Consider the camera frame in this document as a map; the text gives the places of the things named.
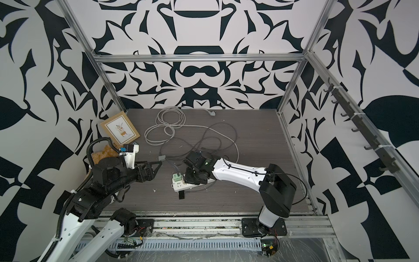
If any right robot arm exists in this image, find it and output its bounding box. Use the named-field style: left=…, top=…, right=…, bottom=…
left=183, top=151, right=297, bottom=235

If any black wall hook rack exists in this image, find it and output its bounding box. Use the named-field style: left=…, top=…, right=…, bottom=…
left=325, top=83, right=400, bottom=174

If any white power strip cord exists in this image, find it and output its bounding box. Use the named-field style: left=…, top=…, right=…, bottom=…
left=143, top=106, right=240, bottom=163

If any white power strip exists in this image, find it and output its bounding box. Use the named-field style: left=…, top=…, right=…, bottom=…
left=172, top=177, right=215, bottom=192

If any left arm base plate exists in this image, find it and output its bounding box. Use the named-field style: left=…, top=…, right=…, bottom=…
left=123, top=219, right=155, bottom=237

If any wooden picture frame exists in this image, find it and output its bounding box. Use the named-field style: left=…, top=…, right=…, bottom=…
left=100, top=111, right=140, bottom=146

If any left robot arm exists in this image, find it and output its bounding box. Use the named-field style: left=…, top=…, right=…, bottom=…
left=38, top=137, right=162, bottom=262

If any grey USB cable green charger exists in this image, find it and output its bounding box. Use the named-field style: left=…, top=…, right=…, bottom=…
left=161, top=130, right=223, bottom=176

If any green USB wall charger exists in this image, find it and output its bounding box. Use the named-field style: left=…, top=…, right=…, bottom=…
left=172, top=174, right=183, bottom=182

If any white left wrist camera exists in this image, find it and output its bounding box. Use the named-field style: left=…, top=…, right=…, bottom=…
left=120, top=143, right=139, bottom=169

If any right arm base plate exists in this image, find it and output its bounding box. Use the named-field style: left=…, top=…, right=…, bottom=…
left=241, top=218, right=288, bottom=238

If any brown teddy bear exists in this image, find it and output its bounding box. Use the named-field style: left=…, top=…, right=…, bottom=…
left=91, top=145, right=119, bottom=164

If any small circuit board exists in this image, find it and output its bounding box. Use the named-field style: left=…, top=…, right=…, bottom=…
left=261, top=239, right=279, bottom=257

